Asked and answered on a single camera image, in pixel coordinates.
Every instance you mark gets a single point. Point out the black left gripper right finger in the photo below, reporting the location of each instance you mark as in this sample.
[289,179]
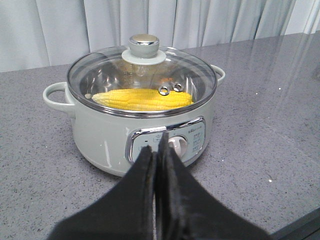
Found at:
[186,211]

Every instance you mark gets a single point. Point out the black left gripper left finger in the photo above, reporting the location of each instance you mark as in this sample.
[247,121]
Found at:
[124,213]

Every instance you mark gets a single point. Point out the yellow corn cob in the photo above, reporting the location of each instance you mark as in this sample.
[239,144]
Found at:
[143,99]

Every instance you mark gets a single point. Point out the glass pot lid with knob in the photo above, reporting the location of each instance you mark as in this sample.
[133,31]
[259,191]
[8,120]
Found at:
[142,64]

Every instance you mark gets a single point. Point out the pale green electric cooking pot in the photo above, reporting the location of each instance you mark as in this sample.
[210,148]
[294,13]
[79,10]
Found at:
[112,143]

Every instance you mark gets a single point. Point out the white pleated curtain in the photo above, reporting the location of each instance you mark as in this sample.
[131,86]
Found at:
[41,33]

